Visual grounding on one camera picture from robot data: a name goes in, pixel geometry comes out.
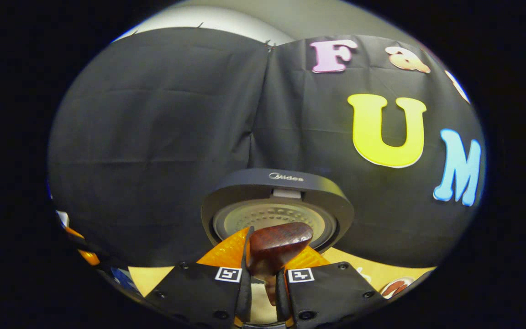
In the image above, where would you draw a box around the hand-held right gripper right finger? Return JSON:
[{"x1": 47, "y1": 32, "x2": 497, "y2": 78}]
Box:
[{"x1": 276, "y1": 244, "x2": 389, "y2": 329}]

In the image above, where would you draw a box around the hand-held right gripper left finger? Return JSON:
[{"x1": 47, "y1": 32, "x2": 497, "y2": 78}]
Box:
[{"x1": 144, "y1": 226, "x2": 253, "y2": 329}]

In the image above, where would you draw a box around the brown wooden spoon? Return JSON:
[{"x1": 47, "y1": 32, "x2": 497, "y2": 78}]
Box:
[{"x1": 246, "y1": 222, "x2": 314, "y2": 307}]

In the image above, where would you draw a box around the grey rice cooker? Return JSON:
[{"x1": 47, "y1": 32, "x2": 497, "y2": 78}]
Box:
[{"x1": 200, "y1": 168, "x2": 355, "y2": 256}]

